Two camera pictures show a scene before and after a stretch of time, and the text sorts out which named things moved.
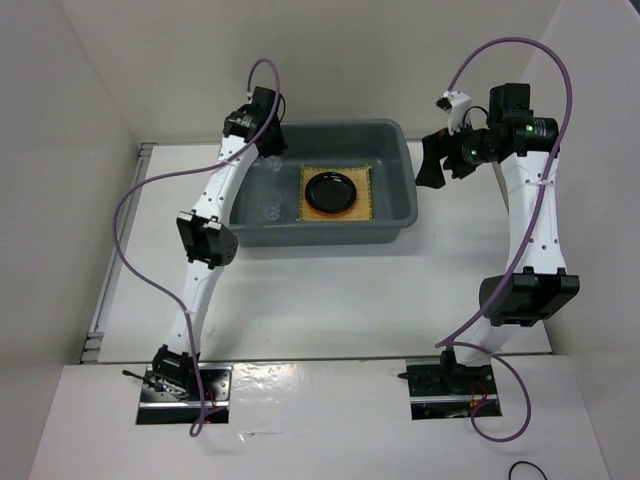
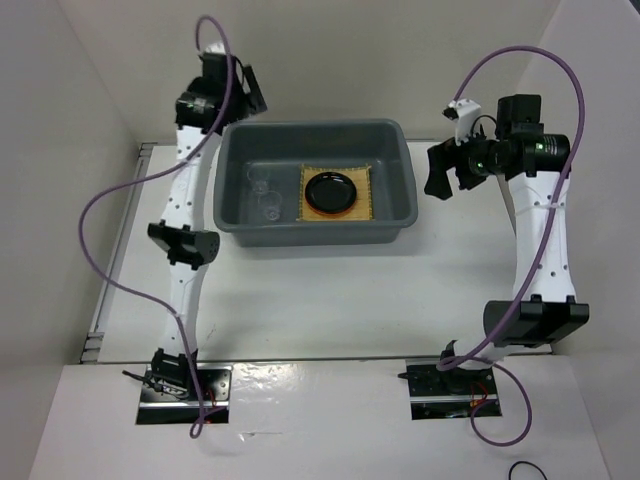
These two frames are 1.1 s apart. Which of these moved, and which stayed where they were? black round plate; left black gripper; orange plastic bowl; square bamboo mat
Moved: left black gripper
Stayed: square bamboo mat; orange plastic bowl; black round plate
